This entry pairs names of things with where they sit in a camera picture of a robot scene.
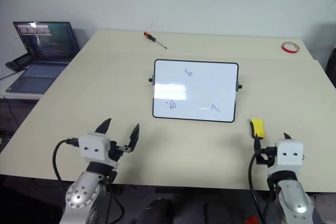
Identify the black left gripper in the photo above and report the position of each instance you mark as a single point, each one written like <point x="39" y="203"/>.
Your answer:
<point x="114" y="151"/>

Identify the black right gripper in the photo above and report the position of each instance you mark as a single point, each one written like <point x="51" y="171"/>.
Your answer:
<point x="266" y="157"/>

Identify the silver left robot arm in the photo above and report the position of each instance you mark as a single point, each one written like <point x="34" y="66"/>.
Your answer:
<point x="82" y="191"/>

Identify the yellow and black eraser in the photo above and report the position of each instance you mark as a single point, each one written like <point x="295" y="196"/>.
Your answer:
<point x="258" y="128"/>

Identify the small red object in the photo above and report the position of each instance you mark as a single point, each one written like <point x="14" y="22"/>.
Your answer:
<point x="252" y="220"/>

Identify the small black-framed whiteboard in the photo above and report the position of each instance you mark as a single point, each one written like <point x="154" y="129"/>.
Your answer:
<point x="195" y="90"/>

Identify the red tape roll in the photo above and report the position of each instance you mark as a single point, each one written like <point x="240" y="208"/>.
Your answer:
<point x="290" y="48"/>

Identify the orange and black screwdriver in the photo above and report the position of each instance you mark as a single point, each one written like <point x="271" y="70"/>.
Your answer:
<point x="152" y="37"/>

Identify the grey open laptop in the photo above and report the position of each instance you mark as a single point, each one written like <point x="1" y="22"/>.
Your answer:
<point x="44" y="51"/>

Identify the black device beside laptop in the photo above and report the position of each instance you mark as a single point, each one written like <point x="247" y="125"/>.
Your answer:
<point x="18" y="62"/>

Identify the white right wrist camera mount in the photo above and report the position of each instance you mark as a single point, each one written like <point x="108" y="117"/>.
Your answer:
<point x="288" y="155"/>

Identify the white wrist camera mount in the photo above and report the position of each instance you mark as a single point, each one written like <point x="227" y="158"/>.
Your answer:
<point x="93" y="148"/>
<point x="288" y="155"/>

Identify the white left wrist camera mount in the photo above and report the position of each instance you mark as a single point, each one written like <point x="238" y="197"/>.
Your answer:
<point x="93" y="148"/>

